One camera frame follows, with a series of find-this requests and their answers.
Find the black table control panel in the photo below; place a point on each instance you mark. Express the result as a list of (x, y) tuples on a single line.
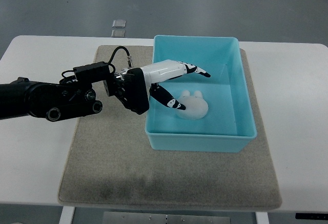
[(312, 216)]

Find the lower floor outlet plate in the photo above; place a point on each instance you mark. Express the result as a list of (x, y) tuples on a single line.
[(118, 33)]

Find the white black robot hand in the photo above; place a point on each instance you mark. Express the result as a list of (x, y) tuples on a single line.
[(162, 71)]

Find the metal plate under table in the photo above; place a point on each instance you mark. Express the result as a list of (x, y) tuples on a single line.
[(126, 217)]

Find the white rabbit toy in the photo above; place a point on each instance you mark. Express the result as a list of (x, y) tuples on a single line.
[(196, 106)]

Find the grey felt mat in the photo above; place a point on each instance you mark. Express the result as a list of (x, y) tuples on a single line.
[(112, 165)]

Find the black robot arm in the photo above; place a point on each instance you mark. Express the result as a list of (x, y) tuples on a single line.
[(74, 96)]

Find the blue plastic box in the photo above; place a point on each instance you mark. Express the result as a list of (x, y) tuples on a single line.
[(228, 125)]

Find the upper floor outlet plate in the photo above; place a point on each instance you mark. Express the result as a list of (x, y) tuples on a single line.
[(119, 23)]

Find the floor outlet plate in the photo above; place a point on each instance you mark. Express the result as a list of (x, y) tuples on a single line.
[(118, 33), (119, 23)]

